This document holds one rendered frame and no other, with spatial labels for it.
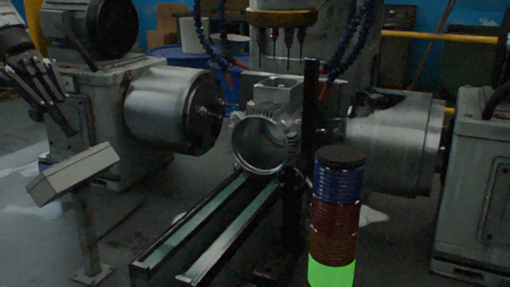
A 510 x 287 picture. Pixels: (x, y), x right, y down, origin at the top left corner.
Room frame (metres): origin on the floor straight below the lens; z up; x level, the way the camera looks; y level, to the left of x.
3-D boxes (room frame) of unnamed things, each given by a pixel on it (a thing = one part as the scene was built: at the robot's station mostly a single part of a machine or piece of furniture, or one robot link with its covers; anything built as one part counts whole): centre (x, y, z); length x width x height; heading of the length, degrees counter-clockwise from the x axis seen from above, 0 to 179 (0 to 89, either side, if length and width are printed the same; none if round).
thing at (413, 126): (0.95, -0.36, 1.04); 0.41 x 0.25 x 0.25; 65
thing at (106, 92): (1.34, 0.48, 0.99); 0.35 x 0.31 x 0.37; 65
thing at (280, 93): (1.12, -0.07, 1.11); 0.12 x 0.11 x 0.07; 155
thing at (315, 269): (0.47, -0.10, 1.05); 0.06 x 0.06 x 0.04
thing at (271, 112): (1.09, -0.06, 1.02); 0.20 x 0.19 x 0.19; 155
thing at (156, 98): (1.24, 0.27, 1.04); 0.37 x 0.25 x 0.25; 65
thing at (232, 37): (2.71, 0.14, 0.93); 0.25 x 0.24 x 0.25; 153
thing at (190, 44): (3.24, 0.44, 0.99); 0.24 x 0.22 x 0.24; 63
